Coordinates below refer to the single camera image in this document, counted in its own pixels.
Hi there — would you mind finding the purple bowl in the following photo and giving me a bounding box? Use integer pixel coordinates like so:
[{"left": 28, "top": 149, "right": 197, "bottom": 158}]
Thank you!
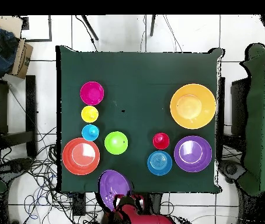
[
  {"left": 173, "top": 135, "right": 213, "bottom": 173},
  {"left": 98, "top": 169, "right": 134, "bottom": 212}
]

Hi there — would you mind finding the blue bowl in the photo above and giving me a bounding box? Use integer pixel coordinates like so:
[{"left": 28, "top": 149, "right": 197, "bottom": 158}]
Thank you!
[{"left": 147, "top": 150, "right": 173, "bottom": 176}]

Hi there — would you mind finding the green bowl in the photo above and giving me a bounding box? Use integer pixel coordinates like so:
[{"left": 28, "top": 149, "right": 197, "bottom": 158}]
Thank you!
[{"left": 104, "top": 131, "right": 129, "bottom": 155}]

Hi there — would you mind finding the red cup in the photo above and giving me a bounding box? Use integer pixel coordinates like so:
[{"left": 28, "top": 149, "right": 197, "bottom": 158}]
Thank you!
[{"left": 152, "top": 132, "right": 170, "bottom": 151}]

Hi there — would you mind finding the orange-red bowl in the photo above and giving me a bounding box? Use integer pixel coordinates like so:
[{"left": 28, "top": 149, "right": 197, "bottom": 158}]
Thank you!
[{"left": 62, "top": 137, "right": 101, "bottom": 176}]

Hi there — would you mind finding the blue cup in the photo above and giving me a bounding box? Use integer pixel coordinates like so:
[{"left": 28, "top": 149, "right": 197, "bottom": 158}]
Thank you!
[{"left": 81, "top": 124, "right": 100, "bottom": 142}]

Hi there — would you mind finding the black wheeled base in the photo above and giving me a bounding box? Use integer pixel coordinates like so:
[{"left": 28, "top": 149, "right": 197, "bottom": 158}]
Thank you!
[
  {"left": 218, "top": 158, "right": 246, "bottom": 185},
  {"left": 0, "top": 157, "right": 34, "bottom": 185}
]

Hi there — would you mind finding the yellow cup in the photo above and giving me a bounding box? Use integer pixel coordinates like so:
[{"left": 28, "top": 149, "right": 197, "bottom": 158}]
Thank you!
[{"left": 81, "top": 105, "right": 99, "bottom": 124}]

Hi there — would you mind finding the large yellow bowl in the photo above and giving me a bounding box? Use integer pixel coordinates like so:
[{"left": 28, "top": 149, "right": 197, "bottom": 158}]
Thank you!
[{"left": 169, "top": 83, "right": 217, "bottom": 130}]

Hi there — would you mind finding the pink bowl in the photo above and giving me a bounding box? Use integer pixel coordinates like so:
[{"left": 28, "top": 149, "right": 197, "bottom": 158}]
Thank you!
[{"left": 79, "top": 80, "right": 105, "bottom": 106}]

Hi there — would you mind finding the dark green tablecloth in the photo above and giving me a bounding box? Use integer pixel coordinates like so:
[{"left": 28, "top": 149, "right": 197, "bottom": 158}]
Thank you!
[{"left": 55, "top": 45, "right": 225, "bottom": 194}]

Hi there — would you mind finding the black stand leg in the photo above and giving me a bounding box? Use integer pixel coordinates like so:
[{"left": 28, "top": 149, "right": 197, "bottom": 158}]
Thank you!
[
  {"left": 149, "top": 15, "right": 158, "bottom": 37},
  {"left": 81, "top": 15, "right": 99, "bottom": 41}
]

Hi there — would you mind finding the cardboard box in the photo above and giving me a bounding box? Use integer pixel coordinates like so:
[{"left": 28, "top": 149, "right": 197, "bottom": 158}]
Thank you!
[{"left": 8, "top": 38, "right": 34, "bottom": 79}]

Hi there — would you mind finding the blue clothing pile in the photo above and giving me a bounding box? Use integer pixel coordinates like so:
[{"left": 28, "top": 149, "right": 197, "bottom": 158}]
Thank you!
[{"left": 0, "top": 23, "right": 20, "bottom": 78}]

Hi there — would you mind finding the beige cardboard sheet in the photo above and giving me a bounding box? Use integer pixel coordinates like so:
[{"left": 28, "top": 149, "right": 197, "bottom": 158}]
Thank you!
[{"left": 0, "top": 15, "right": 23, "bottom": 38}]

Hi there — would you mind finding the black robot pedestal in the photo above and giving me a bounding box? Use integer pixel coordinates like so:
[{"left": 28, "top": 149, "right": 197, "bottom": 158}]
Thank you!
[{"left": 144, "top": 192, "right": 165, "bottom": 215}]

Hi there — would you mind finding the black cable tangle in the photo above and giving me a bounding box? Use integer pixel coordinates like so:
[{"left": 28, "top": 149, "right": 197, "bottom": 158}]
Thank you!
[{"left": 0, "top": 125, "right": 105, "bottom": 224}]

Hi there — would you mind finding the black metal frame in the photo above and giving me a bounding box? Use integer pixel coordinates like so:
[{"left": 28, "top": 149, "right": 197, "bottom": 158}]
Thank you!
[
  {"left": 0, "top": 75, "right": 37, "bottom": 159},
  {"left": 216, "top": 76, "right": 251, "bottom": 152}
]

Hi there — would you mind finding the white board black frame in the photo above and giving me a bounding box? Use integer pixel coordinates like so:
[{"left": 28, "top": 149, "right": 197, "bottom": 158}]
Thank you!
[{"left": 20, "top": 15, "right": 53, "bottom": 43}]

